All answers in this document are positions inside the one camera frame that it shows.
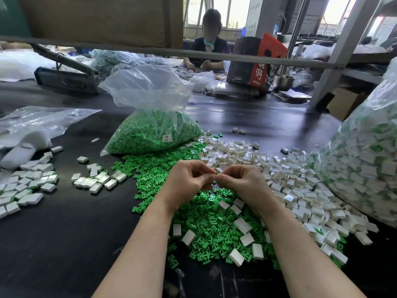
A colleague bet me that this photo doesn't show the person's left hand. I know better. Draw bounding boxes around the person's left hand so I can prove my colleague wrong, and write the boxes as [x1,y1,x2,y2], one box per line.
[155,160,217,212]

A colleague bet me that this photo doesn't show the person's right hand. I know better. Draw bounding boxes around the person's right hand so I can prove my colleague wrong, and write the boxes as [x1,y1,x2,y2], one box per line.
[215,164,281,216]

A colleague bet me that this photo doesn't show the pile of green parts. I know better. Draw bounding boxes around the pile of green parts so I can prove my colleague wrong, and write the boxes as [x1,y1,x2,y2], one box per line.
[110,141,347,271]

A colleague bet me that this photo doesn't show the pile of white plastic caps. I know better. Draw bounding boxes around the pile of white plastic caps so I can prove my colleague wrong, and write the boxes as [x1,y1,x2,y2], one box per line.
[169,131,380,267]

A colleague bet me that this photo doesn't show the pile of assembled white pieces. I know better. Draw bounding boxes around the pile of assembled white pieces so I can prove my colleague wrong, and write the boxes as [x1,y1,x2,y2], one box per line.
[0,146,64,220]

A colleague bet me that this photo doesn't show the person's right forearm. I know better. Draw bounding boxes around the person's right forearm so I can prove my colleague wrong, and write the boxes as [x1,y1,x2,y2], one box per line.
[262,200,367,298]

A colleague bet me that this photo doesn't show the person's left forearm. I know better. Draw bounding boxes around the person's left forearm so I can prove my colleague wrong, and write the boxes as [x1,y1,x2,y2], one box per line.
[92,202,182,298]

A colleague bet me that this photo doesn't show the bag of green clips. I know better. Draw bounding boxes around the bag of green clips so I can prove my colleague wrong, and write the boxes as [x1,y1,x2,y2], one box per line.
[99,65,204,156]

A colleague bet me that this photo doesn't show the large bag of white caps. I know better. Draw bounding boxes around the large bag of white caps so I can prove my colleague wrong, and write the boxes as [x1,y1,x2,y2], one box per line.
[315,58,397,228]

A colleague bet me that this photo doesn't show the clear bag of pale parts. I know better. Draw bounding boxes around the clear bag of pale parts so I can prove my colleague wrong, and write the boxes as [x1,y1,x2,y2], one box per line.
[90,49,190,79]

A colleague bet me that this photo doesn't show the white paper sheets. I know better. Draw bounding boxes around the white paper sheets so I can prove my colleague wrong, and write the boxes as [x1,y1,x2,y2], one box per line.
[272,89,312,103]

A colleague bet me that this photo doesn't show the crumpled white plastic bag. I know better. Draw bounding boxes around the crumpled white plastic bag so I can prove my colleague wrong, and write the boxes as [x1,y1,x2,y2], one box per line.
[189,70,220,92]

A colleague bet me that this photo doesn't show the metal bowl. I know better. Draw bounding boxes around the metal bowl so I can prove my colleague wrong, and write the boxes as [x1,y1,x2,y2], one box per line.
[274,74,295,92]

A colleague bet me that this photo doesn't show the black and red box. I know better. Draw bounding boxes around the black and red box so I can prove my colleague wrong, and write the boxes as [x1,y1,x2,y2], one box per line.
[226,33,289,92]

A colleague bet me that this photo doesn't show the cardboard box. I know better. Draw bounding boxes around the cardboard box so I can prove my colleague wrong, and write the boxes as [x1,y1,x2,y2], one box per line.
[326,87,369,122]

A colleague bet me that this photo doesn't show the black table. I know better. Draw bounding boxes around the black table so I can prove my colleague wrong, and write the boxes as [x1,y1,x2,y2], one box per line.
[0,59,397,298]

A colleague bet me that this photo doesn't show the empty clear plastic bag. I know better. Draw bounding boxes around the empty clear plastic bag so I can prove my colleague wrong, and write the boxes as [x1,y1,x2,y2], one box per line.
[0,106,103,173]

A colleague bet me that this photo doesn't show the white bags on shelf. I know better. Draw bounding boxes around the white bags on shelf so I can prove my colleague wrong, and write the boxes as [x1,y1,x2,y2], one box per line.
[303,44,385,61]

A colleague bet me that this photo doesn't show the brown board panel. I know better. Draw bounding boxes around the brown board panel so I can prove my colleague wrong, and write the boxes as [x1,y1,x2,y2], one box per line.
[0,0,184,46]

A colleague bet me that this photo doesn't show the white plastic sheet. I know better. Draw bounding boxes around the white plastic sheet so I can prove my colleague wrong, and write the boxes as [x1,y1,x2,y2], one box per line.
[0,49,57,82]

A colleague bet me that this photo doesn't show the grey metal shelf frame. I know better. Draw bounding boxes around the grey metal shelf frame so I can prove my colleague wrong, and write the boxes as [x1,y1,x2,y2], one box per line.
[0,0,397,109]

